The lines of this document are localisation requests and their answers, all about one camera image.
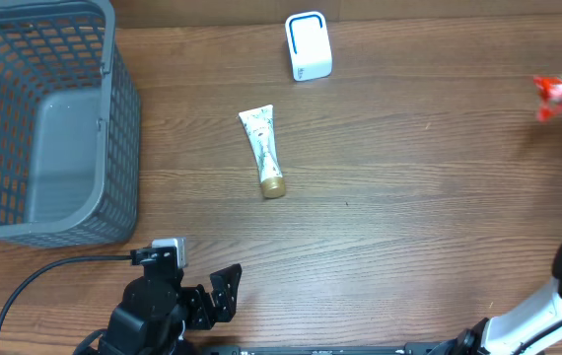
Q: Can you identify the San Remo spaghetti pack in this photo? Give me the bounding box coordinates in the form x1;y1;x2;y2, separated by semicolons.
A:
533;75;562;122

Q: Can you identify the white bamboo tube bottle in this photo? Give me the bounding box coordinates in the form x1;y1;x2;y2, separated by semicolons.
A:
238;105;286;199

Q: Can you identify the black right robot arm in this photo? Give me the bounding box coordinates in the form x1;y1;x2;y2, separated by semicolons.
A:
430;75;562;355

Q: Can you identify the white barcode scanner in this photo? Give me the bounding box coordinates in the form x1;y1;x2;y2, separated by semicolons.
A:
285;11;333;82

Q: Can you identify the grey plastic basket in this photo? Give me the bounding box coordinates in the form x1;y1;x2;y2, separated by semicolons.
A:
0;0;141;248

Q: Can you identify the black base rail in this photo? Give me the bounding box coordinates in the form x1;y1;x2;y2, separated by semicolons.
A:
198;340;455;355

